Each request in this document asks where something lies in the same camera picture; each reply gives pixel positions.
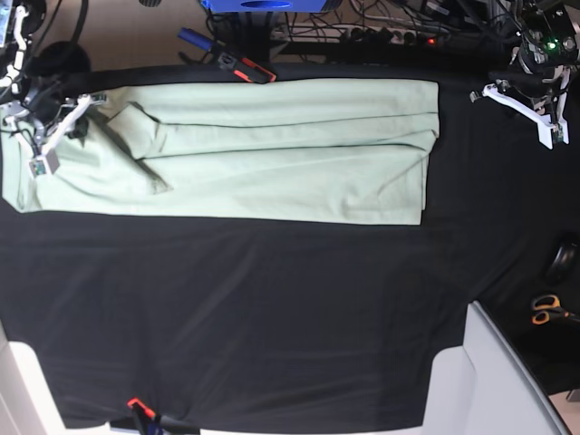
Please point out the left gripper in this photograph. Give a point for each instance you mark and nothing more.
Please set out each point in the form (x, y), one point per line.
(540, 92)

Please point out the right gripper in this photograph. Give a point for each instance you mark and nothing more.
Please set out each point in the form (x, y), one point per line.
(47, 103)

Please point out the pale green T-shirt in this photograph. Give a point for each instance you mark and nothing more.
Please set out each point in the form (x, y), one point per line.
(346, 151)

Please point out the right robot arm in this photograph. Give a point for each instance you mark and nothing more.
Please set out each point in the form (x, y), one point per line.
(32, 76)

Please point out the black round object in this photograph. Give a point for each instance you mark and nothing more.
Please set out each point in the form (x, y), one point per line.
(560, 267)

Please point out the red black clamp top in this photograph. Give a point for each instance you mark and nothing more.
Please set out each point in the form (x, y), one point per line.
(245, 69)

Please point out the red black clamp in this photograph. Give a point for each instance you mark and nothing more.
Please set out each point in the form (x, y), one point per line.
(149, 422)
(245, 69)

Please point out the blue box top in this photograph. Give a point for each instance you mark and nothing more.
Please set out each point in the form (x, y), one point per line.
(297, 6)

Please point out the white power strip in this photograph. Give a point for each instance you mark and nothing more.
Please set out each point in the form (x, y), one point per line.
(379, 35)

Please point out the black table cloth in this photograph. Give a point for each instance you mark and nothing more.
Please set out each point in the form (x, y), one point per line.
(263, 325)

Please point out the white furniture left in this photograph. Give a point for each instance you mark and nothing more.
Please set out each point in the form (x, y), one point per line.
(27, 405)

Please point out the grey white furniture right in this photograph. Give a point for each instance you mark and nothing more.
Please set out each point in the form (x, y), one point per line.
(482, 387)

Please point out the red black clamp bottom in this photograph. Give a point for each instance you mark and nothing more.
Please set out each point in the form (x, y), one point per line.
(149, 422)

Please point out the blue handle tool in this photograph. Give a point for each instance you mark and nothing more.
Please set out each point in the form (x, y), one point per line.
(199, 40)

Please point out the orange handled scissors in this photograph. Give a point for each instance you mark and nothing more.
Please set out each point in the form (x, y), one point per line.
(548, 308)

